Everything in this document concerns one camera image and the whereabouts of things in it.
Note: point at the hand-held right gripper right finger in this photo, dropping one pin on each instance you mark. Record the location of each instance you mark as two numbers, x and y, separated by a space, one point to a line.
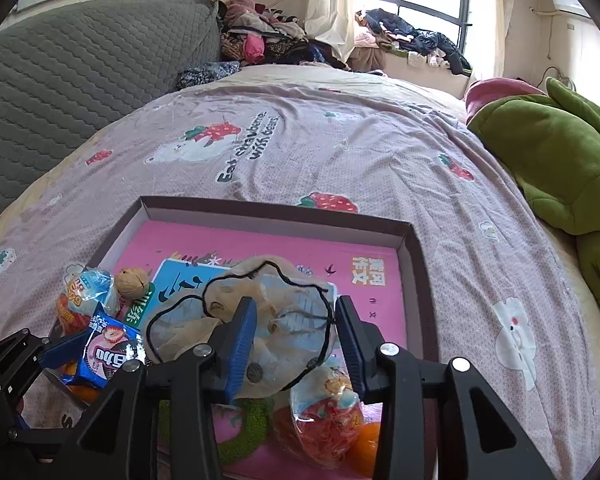
352 345

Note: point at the beige sheer scrunchie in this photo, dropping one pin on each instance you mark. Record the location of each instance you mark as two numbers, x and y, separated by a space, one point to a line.
280 305

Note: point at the shallow grey cardboard box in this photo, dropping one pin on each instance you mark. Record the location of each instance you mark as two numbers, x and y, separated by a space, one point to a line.
420 280

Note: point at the white air conditioner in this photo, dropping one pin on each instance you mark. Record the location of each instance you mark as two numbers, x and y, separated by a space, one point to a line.
570 4

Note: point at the pink book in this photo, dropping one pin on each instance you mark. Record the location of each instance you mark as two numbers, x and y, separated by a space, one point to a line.
280 245

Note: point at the dark clothes on windowsill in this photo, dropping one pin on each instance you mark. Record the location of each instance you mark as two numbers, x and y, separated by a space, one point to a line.
415 37

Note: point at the mandarin orange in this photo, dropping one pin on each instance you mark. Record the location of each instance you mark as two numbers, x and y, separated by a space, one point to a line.
367 447
80 391

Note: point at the blue cookie packet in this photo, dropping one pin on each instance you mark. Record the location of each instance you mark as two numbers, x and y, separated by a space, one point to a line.
110 345

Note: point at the clear bag of red snacks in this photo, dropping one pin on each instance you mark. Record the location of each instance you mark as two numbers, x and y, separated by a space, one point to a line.
87 290
320 425

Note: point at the pink pillow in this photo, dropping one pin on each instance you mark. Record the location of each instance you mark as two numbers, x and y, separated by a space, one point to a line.
495 95

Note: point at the grey quilted headboard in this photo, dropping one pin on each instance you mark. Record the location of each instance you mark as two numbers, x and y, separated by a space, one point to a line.
80 85

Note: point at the cream curtain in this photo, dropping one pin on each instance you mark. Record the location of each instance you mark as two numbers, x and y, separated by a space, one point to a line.
487 20
332 5

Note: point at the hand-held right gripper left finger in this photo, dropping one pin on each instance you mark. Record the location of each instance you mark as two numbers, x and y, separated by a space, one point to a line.
240 340

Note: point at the green fuzzy scrunchie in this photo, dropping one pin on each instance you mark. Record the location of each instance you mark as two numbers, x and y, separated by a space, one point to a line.
255 420

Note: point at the dark patterned cloth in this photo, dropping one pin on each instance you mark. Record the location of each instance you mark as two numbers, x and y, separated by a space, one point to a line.
207 75

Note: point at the walnut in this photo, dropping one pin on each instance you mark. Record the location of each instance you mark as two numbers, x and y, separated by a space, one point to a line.
131 284

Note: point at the green fleece blanket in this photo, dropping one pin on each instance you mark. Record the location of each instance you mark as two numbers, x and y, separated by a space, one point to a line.
565 160

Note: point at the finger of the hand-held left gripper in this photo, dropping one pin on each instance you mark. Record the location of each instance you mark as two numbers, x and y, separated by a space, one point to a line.
62 352

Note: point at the pile of clothes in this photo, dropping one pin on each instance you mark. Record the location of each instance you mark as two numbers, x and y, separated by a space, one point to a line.
270 35

